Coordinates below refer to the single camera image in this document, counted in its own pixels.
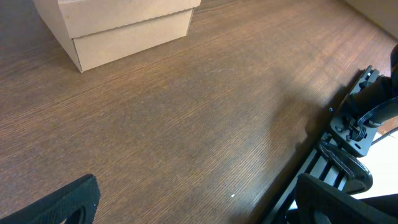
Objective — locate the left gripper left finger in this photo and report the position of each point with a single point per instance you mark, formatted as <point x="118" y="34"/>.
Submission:
<point x="76" y="202"/>

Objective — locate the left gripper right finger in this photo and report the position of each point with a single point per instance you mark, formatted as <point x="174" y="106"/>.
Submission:
<point x="319" y="202"/>

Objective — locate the brown cardboard box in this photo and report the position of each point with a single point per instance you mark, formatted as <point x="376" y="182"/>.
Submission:
<point x="96" y="32"/>

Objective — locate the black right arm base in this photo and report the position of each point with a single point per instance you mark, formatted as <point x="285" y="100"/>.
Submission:
<point x="330" y="157"/>

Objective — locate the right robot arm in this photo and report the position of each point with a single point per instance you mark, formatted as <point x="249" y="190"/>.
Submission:
<point x="377" y="102"/>

